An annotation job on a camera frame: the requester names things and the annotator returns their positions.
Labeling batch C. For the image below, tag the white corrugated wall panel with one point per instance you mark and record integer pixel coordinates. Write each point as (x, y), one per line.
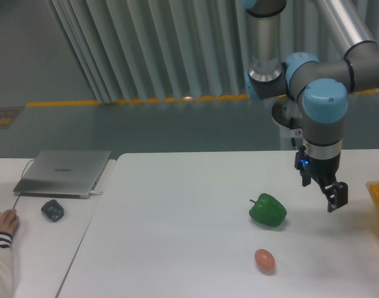
(155, 50)

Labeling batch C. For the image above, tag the brown egg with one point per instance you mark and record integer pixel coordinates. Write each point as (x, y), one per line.
(265, 260)

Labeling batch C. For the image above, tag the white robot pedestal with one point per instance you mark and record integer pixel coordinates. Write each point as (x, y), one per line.
(287, 117)

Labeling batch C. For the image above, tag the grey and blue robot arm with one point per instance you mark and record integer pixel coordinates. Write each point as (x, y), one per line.
(319, 90)

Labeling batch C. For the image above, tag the forearm in cream sleeve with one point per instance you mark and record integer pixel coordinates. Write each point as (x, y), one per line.
(6, 266)

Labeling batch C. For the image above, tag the brown floor sign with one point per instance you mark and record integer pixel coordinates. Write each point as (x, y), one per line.
(8, 115)

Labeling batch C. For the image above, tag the person's hand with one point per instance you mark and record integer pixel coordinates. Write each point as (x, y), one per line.
(9, 222)

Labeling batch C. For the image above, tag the silver closed laptop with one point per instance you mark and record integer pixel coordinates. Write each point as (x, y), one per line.
(63, 174)

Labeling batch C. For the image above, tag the green bell pepper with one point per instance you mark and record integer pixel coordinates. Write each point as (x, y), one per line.
(267, 210)

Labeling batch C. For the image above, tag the black power adapter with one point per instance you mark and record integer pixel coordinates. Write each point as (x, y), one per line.
(53, 210)

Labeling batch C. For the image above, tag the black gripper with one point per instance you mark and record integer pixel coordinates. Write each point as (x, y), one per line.
(324, 173)

